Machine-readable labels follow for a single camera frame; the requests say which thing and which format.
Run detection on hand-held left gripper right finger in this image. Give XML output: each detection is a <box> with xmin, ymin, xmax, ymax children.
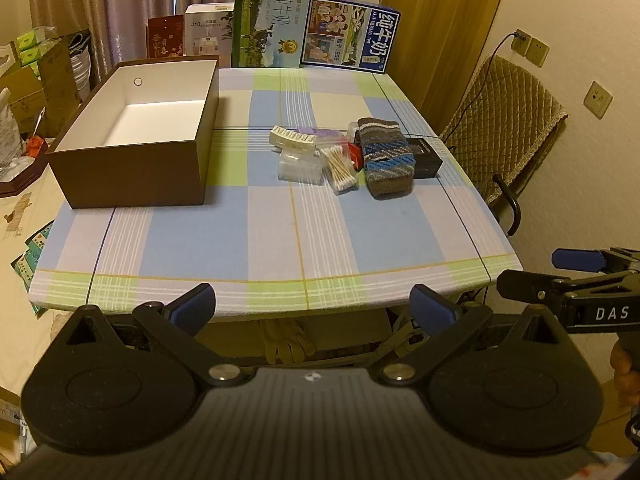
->
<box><xmin>378</xmin><ymin>284</ymin><xmax>571</xmax><ymax>387</ymax></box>

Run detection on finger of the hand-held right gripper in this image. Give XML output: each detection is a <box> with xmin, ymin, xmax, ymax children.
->
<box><xmin>552</xmin><ymin>247</ymin><xmax>640</xmax><ymax>273</ymax></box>
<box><xmin>496</xmin><ymin>269</ymin><xmax>640</xmax><ymax>306</ymax></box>

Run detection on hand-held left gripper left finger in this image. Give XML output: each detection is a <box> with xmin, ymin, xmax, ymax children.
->
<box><xmin>55</xmin><ymin>283</ymin><xmax>255</xmax><ymax>387</ymax></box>

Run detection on brown cardboard box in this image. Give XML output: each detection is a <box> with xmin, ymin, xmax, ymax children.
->
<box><xmin>46</xmin><ymin>55</ymin><xmax>221</xmax><ymax>209</ymax></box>

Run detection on white ridged soap tray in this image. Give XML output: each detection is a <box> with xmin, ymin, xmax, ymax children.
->
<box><xmin>269</xmin><ymin>125</ymin><xmax>319</xmax><ymax>151</ymax></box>

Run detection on purple tube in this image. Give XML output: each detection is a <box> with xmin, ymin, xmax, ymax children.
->
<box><xmin>292</xmin><ymin>126</ymin><xmax>351</xmax><ymax>147</ymax></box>

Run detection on person's right hand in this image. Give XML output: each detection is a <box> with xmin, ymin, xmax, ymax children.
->
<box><xmin>611</xmin><ymin>342</ymin><xmax>640</xmax><ymax>406</ymax></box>

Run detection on olive rubber gloves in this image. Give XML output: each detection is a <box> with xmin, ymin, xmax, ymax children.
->
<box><xmin>262</xmin><ymin>320</ymin><xmax>315</xmax><ymax>365</ymax></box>

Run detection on small black box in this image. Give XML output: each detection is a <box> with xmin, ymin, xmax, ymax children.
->
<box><xmin>402</xmin><ymin>136</ymin><xmax>443</xmax><ymax>179</ymax></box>

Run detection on striped knitted socks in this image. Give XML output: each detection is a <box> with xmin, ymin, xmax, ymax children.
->
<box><xmin>356</xmin><ymin>117</ymin><xmax>416</xmax><ymax>200</ymax></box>

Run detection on chair with quilted cover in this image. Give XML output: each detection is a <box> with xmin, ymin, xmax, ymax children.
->
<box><xmin>440</xmin><ymin>55</ymin><xmax>569</xmax><ymax>237</ymax></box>

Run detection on bag of cotton swabs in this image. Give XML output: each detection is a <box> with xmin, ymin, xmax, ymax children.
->
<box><xmin>318</xmin><ymin>145</ymin><xmax>360</xmax><ymax>196</ymax></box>

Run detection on green patterned packets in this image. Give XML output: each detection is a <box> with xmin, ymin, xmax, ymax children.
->
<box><xmin>10</xmin><ymin>220</ymin><xmax>56</xmax><ymax>318</ymax></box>

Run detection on clear floss pick box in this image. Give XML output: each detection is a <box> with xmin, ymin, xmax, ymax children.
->
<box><xmin>278</xmin><ymin>147</ymin><xmax>323</xmax><ymax>184</ymax></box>

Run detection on dark wooden tray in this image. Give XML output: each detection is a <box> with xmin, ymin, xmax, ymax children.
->
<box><xmin>0</xmin><ymin>154</ymin><xmax>51</xmax><ymax>198</ymax></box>

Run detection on clear plastic bag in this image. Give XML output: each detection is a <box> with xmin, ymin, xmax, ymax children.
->
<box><xmin>0</xmin><ymin>87</ymin><xmax>28</xmax><ymax>181</ymax></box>

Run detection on plain cardboard box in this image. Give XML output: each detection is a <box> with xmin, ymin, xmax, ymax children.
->
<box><xmin>0</xmin><ymin>37</ymin><xmax>83</xmax><ymax>136</ymax></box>

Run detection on red gift box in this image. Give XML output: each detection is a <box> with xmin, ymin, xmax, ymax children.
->
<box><xmin>146</xmin><ymin>15</ymin><xmax>187</xmax><ymax>61</ymax></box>

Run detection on wooden door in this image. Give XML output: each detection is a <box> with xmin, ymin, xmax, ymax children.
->
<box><xmin>380</xmin><ymin>0</ymin><xmax>513</xmax><ymax>131</ymax></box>

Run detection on white appliance box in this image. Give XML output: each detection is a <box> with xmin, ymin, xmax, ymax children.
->
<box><xmin>182</xmin><ymin>3</ymin><xmax>236</xmax><ymax>58</ymax></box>

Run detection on blue milk carton box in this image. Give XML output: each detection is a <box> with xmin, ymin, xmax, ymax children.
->
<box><xmin>300</xmin><ymin>0</ymin><xmax>402</xmax><ymax>75</ymax></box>

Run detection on green milk carton box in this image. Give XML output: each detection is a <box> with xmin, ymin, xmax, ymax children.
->
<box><xmin>231</xmin><ymin>0</ymin><xmax>313</xmax><ymax>68</ymax></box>

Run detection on green tissue packs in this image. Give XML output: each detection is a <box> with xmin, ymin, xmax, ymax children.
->
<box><xmin>16</xmin><ymin>27</ymin><xmax>56</xmax><ymax>66</ymax></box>

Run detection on black power cable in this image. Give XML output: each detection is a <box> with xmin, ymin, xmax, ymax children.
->
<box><xmin>439</xmin><ymin>31</ymin><xmax>526</xmax><ymax>143</ymax></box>

